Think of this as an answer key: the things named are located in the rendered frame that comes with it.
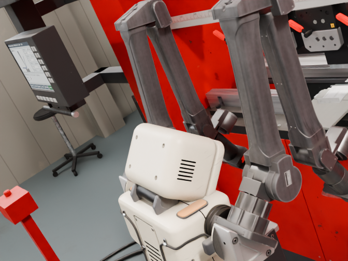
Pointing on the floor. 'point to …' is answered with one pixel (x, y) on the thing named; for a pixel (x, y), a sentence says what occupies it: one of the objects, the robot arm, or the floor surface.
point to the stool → (41, 114)
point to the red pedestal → (25, 218)
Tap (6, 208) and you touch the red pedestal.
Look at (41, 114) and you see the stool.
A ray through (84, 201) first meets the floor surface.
